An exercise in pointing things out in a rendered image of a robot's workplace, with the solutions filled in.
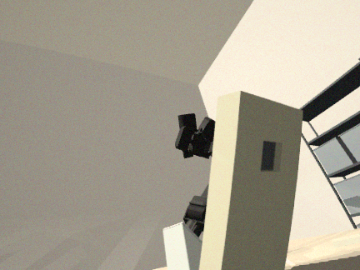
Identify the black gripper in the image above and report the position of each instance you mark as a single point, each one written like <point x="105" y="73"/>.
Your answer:
<point x="197" y="144"/>

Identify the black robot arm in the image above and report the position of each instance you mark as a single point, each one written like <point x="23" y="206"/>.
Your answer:
<point x="196" y="210"/>

